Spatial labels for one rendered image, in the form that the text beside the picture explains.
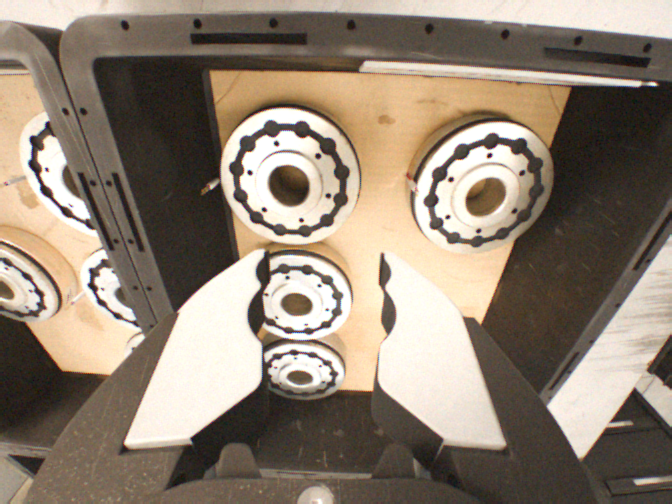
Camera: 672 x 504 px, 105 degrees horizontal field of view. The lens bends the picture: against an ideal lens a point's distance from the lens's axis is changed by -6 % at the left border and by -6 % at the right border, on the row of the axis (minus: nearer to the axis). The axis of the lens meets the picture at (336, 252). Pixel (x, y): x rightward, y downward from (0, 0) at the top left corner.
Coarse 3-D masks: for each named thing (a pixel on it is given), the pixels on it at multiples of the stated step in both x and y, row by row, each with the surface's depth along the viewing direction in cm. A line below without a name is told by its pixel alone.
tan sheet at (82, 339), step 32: (0, 96) 20; (32, 96) 20; (0, 128) 21; (0, 160) 23; (0, 192) 24; (32, 192) 24; (0, 224) 26; (32, 224) 26; (64, 224) 26; (64, 256) 28; (64, 320) 33; (96, 320) 33; (64, 352) 36; (96, 352) 36
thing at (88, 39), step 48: (96, 48) 11; (144, 48) 11; (192, 48) 11; (240, 48) 10; (288, 48) 10; (336, 48) 10; (384, 48) 10; (432, 48) 10; (480, 48) 10; (528, 48) 10; (576, 48) 10; (624, 48) 10; (96, 96) 11; (96, 144) 12; (144, 240) 15; (144, 288) 17; (624, 288) 16; (576, 336) 18
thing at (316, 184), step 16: (272, 160) 19; (288, 160) 19; (304, 160) 19; (256, 176) 19; (320, 176) 19; (272, 192) 21; (320, 192) 20; (272, 208) 21; (288, 208) 21; (304, 208) 21
